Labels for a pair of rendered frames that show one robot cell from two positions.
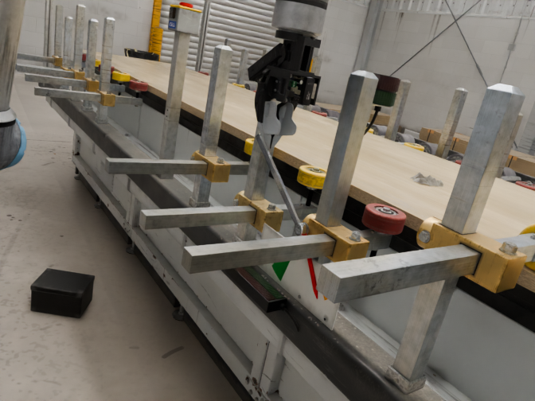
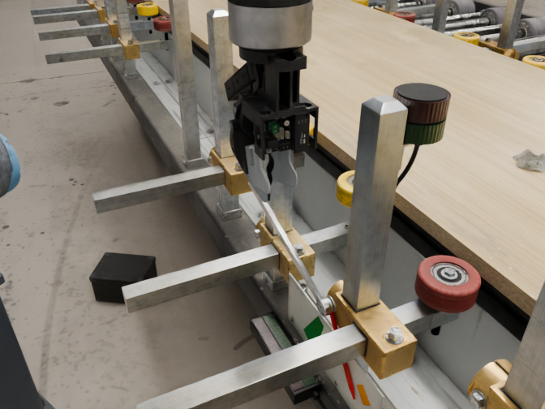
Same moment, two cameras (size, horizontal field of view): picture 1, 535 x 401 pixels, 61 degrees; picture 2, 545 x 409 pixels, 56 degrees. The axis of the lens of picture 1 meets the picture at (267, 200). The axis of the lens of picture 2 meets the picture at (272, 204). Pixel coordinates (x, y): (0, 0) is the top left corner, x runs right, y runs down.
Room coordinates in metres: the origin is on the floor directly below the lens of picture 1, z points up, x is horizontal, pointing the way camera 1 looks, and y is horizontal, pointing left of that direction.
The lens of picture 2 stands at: (0.30, -0.11, 1.35)
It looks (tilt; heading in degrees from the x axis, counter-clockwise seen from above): 33 degrees down; 12
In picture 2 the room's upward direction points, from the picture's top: straight up
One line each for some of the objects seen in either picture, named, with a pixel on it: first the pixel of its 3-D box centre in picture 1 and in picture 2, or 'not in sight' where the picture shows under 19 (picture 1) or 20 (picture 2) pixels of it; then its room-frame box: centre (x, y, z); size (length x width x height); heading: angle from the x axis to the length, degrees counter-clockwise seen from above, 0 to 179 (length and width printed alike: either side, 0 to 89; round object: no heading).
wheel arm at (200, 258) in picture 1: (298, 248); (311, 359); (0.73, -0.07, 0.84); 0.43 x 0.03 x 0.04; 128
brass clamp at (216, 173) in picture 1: (209, 165); (230, 168); (1.20, 0.17, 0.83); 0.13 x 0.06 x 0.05; 38
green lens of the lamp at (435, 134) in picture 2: (378, 96); (417, 123); (0.85, -0.16, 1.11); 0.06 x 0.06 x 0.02
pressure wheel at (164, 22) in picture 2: (137, 93); (165, 33); (2.06, 0.67, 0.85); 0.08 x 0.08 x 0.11
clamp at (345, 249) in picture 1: (333, 239); (369, 323); (0.80, -0.14, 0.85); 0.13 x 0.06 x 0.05; 38
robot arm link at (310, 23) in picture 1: (299, 21); (272, 22); (0.86, 0.01, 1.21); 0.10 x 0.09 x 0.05; 128
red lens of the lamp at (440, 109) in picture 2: (382, 82); (420, 102); (0.85, -0.16, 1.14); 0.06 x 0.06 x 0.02
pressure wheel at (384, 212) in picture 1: (378, 235); (442, 303); (0.86, -0.23, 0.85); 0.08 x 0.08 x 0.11
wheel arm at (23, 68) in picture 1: (65, 74); (88, 15); (2.33, 1.13, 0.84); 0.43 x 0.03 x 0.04; 128
